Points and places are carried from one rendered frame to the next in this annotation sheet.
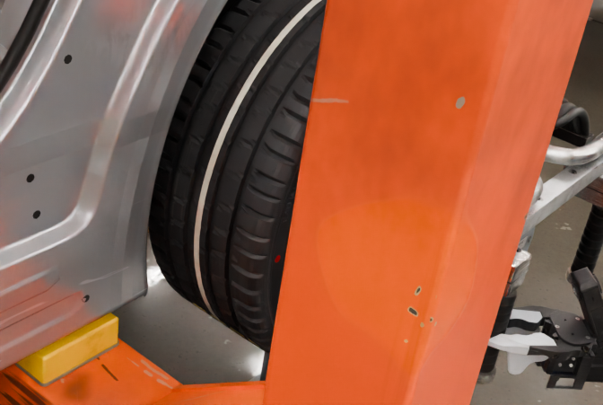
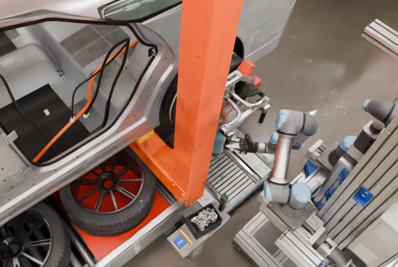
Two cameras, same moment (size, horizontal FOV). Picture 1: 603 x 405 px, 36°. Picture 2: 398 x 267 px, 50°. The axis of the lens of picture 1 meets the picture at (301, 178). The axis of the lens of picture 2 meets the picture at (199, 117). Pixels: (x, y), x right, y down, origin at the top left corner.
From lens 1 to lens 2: 1.69 m
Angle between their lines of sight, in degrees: 26
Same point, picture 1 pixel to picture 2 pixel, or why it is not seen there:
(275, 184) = not seen: hidden behind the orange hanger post
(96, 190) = (147, 114)
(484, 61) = (193, 143)
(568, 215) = (313, 55)
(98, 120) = (147, 103)
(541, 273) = (294, 80)
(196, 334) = not seen: hidden behind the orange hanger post
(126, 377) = (155, 142)
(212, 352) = not seen: hidden behind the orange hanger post
